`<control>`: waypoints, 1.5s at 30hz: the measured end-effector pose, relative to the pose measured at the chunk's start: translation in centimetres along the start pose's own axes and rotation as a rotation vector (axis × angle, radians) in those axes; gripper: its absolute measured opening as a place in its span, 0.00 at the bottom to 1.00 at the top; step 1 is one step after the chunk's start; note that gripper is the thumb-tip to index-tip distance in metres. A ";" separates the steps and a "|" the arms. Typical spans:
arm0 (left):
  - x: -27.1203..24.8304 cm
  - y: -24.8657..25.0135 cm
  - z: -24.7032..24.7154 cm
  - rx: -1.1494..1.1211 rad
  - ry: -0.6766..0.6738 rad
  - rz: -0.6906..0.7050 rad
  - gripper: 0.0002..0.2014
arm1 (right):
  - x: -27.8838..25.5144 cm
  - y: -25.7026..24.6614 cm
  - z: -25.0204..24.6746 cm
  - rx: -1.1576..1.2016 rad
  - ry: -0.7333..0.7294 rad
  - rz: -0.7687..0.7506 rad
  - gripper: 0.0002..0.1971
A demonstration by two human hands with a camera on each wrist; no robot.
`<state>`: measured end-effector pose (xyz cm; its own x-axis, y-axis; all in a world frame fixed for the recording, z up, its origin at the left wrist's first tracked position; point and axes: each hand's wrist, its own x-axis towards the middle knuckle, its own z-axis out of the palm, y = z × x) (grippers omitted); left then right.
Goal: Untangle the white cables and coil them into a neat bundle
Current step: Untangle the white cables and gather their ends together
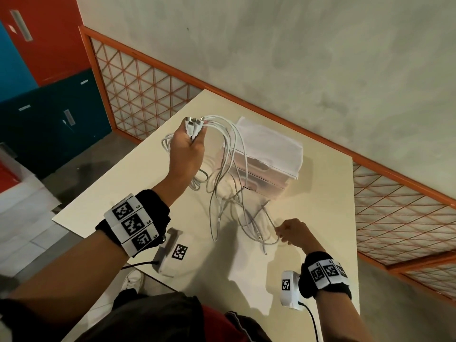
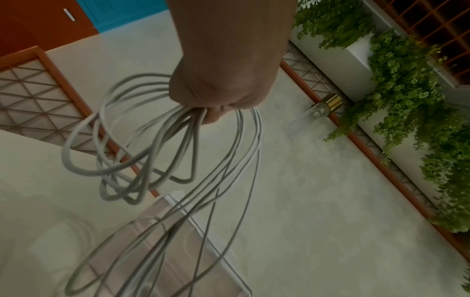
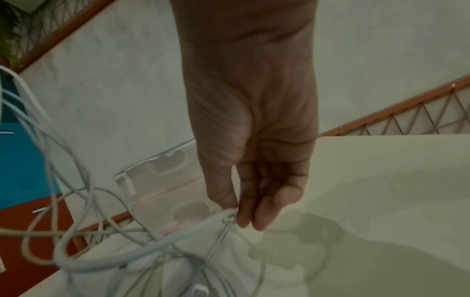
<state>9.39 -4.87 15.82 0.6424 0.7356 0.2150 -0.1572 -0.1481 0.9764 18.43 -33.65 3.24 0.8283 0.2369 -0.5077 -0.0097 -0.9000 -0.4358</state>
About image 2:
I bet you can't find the person's left forearm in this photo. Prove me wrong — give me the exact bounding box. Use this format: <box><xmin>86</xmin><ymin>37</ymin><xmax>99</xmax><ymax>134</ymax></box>
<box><xmin>166</xmin><ymin>0</ymin><xmax>297</xmax><ymax>60</ymax></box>

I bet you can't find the person's left hand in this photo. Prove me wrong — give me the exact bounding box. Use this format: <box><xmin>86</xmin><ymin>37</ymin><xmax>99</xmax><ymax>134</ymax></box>
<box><xmin>168</xmin><ymin>53</ymin><xmax>284</xmax><ymax>126</ymax></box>

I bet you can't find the blue cabinet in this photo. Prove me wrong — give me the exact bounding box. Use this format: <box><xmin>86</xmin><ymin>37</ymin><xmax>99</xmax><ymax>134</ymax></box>
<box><xmin>75</xmin><ymin>0</ymin><xmax>169</xmax><ymax>33</ymax></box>

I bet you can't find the dark wooden grid shelf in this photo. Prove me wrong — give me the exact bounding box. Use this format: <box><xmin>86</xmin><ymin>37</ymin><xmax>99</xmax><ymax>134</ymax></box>
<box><xmin>371</xmin><ymin>0</ymin><xmax>470</xmax><ymax>86</ymax></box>

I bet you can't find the orange door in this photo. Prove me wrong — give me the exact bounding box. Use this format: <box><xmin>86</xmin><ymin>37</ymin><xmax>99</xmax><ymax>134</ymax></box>
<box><xmin>0</xmin><ymin>0</ymin><xmax>100</xmax><ymax>56</ymax></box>

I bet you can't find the clear plastic container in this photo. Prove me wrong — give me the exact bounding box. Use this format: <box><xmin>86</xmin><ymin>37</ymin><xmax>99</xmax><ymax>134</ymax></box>
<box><xmin>87</xmin><ymin>190</ymin><xmax>254</xmax><ymax>297</ymax></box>

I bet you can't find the white cable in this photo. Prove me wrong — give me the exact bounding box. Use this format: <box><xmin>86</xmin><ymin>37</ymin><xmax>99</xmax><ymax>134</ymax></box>
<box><xmin>61</xmin><ymin>73</ymin><xmax>264</xmax><ymax>297</ymax></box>

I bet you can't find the green trailing fern plant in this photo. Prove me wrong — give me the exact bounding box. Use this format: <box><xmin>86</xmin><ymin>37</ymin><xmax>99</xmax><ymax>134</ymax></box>
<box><xmin>323</xmin><ymin>29</ymin><xmax>456</xmax><ymax>157</ymax></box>
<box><xmin>418</xmin><ymin>113</ymin><xmax>470</xmax><ymax>234</ymax></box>
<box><xmin>293</xmin><ymin>0</ymin><xmax>376</xmax><ymax>50</ymax></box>

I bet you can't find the wooden lattice screen panel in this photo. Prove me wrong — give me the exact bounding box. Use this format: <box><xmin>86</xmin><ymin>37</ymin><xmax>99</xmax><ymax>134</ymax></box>
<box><xmin>0</xmin><ymin>46</ymin><xmax>161</xmax><ymax>199</ymax></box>

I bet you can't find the white planter box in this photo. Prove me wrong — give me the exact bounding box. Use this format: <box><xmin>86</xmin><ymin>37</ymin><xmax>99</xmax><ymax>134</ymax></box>
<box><xmin>288</xmin><ymin>0</ymin><xmax>470</xmax><ymax>186</ymax></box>

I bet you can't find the clear light bulb gold base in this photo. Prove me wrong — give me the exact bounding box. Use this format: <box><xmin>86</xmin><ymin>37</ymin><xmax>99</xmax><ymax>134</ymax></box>
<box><xmin>289</xmin><ymin>93</ymin><xmax>343</xmax><ymax>137</ymax></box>

